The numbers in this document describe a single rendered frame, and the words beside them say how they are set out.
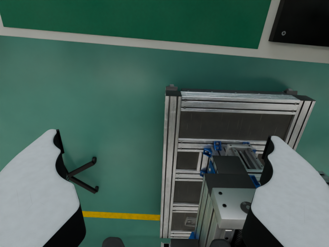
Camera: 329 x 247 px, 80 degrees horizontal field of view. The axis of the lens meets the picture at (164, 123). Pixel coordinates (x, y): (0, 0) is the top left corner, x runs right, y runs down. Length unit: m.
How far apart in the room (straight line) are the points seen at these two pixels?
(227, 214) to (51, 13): 0.60
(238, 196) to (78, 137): 1.30
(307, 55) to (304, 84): 0.98
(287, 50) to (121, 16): 0.41
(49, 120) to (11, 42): 0.52
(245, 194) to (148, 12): 0.48
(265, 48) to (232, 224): 0.42
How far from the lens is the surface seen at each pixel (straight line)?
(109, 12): 0.53
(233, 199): 0.52
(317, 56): 0.65
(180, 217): 1.75
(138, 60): 1.29
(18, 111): 1.71
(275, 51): 0.59
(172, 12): 0.52
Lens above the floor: 1.27
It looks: 63 degrees down
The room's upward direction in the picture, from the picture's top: 179 degrees clockwise
